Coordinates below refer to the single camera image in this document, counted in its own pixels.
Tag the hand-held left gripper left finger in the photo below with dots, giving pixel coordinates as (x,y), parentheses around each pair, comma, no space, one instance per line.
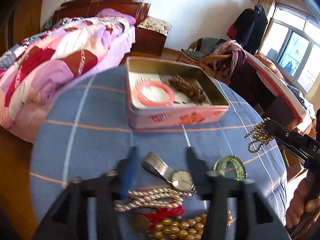
(130,170)

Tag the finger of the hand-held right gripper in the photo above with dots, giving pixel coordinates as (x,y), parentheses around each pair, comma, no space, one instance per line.
(282,130)
(291,146)

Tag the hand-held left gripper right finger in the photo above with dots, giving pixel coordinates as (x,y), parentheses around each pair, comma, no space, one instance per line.
(193,162)

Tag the red tassel coin pendant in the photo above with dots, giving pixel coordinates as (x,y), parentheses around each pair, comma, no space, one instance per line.
(160,216)

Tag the pink tin box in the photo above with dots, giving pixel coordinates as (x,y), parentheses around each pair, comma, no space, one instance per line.
(155,120)

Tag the person's right hand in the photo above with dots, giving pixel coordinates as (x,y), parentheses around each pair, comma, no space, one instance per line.
(300,205)

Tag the silver wrist watch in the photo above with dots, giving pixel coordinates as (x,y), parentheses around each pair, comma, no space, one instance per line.
(182,180)

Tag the green jade bangle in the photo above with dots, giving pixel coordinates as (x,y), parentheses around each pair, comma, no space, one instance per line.
(220,167)

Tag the pile of folded clothes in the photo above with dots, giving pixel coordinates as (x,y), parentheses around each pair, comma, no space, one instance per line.
(302,101)

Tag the dark desk with red cloth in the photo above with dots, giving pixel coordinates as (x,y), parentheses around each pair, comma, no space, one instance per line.
(250,87)

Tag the floral cushion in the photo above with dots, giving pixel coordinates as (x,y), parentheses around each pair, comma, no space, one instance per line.
(271,67)

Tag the pink bangle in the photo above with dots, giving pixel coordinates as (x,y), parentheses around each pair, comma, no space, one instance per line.
(139,93)

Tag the window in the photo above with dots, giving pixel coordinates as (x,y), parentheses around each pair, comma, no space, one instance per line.
(295,47)

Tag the pink purple garment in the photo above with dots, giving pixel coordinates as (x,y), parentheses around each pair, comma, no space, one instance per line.
(235,55)

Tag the wicker chair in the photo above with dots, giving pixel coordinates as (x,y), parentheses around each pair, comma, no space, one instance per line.
(202,61)

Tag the hanging dark coats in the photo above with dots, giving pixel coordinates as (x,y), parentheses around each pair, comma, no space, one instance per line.
(247,27)

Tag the grey clothes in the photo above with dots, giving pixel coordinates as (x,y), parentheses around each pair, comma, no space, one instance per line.
(202,46)

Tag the bed with pink sheet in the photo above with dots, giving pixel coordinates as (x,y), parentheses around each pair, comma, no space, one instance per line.
(117,50)

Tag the wooden nightstand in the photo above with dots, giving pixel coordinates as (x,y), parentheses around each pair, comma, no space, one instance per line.
(147,42)

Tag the pink patchwork quilt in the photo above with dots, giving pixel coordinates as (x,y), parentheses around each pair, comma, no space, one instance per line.
(50,62)

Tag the floral cloth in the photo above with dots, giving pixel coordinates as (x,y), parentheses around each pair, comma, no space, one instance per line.
(155,25)

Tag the purple pillow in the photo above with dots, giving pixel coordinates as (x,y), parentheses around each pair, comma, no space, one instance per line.
(117,15)

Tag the black white patterned blanket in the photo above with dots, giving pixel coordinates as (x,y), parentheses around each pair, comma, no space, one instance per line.
(37,38)

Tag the green bag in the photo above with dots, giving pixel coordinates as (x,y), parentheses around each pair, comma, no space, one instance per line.
(48,24)

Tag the wooden headboard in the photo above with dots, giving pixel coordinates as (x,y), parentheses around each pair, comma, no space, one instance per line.
(100,3)

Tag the wooden wardrobe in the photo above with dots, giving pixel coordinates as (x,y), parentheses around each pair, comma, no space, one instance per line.
(27,12)

